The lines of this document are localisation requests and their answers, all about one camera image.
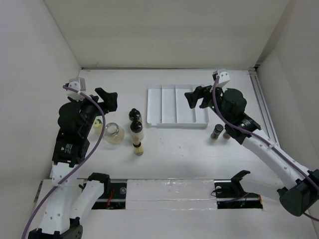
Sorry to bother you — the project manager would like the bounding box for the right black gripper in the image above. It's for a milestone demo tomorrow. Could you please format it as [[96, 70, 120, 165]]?
[[184, 82, 231, 123]]

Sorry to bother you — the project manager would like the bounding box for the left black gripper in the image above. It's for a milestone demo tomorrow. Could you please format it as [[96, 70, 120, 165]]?
[[71, 87, 117, 135]]

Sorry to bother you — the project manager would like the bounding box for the yellow-lid shaker bottle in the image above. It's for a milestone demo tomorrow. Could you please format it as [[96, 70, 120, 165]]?
[[93, 119, 103, 135]]

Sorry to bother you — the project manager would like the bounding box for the black-capped jar with chunks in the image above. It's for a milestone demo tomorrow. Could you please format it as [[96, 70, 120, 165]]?
[[129, 108, 143, 123]]

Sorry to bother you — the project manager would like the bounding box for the wide clear glass jar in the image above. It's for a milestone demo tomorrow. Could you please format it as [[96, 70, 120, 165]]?
[[104, 122, 125, 145]]

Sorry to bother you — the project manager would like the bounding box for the black-lid spice jar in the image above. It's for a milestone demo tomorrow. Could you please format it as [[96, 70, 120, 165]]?
[[210, 124, 224, 139], [223, 131, 231, 139]]

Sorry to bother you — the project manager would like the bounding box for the black-capped jar with powder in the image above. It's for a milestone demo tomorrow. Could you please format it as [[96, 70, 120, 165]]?
[[130, 120, 145, 142]]

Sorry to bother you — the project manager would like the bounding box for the small yellow-label bottle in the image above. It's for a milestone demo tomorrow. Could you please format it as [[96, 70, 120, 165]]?
[[133, 141, 144, 156]]

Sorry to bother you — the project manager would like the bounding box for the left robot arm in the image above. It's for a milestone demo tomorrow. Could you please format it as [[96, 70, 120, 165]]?
[[21, 82, 118, 239]]

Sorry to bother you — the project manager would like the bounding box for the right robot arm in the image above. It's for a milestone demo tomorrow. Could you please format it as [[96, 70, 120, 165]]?
[[184, 86, 319, 217]]

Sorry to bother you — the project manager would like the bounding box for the white divided tray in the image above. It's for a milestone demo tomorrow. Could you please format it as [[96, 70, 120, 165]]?
[[147, 84, 209, 128]]

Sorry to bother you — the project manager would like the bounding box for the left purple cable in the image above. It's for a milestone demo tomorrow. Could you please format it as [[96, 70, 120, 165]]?
[[21, 85, 106, 239]]

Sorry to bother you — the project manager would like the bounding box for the purple cable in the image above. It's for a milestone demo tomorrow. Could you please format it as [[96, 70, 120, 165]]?
[[21, 85, 106, 239], [211, 76, 319, 222]]

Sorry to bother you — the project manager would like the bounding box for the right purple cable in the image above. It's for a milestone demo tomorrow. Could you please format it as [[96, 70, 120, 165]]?
[[211, 76, 319, 222]]

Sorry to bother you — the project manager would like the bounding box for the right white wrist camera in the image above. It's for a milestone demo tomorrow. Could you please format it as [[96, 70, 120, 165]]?
[[212, 69, 230, 88]]

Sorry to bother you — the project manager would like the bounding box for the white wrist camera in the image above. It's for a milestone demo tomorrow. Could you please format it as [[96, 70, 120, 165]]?
[[65, 77, 86, 101], [212, 69, 230, 88]]

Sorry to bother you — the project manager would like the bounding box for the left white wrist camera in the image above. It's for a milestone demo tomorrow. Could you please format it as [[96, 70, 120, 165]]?
[[65, 77, 86, 101]]

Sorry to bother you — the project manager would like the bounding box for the aluminium rail at right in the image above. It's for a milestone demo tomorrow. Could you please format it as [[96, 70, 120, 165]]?
[[248, 68, 280, 145]]

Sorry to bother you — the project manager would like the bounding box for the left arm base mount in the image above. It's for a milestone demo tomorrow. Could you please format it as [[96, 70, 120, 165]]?
[[78, 173, 127, 210]]

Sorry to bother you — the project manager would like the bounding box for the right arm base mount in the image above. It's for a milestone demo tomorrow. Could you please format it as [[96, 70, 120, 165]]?
[[210, 170, 263, 209]]

